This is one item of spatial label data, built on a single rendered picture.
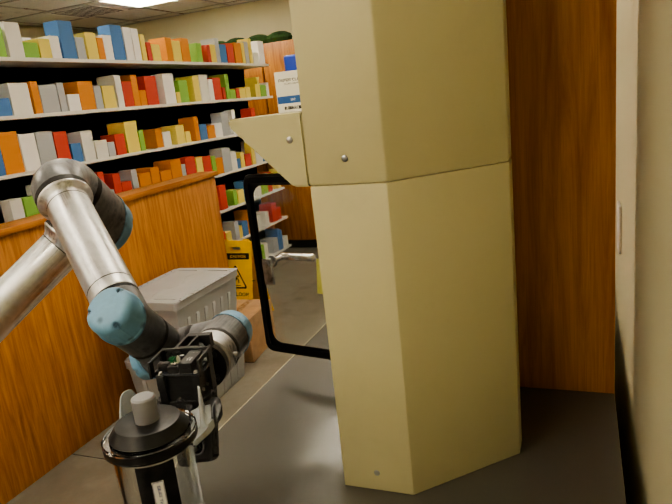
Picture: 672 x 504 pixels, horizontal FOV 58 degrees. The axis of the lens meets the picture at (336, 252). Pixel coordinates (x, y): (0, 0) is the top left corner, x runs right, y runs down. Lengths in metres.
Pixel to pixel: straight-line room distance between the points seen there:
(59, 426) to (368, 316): 2.54
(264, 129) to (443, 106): 0.24
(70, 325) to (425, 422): 2.49
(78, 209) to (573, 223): 0.86
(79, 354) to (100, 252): 2.27
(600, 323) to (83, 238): 0.91
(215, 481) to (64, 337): 2.21
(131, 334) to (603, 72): 0.85
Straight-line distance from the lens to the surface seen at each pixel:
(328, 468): 1.06
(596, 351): 1.23
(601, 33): 1.13
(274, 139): 0.85
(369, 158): 0.80
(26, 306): 1.32
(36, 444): 3.19
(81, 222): 1.09
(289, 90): 0.94
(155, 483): 0.76
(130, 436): 0.74
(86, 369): 3.33
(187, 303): 3.12
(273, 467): 1.08
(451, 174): 0.85
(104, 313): 0.93
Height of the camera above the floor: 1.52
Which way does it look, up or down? 14 degrees down
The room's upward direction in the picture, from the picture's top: 6 degrees counter-clockwise
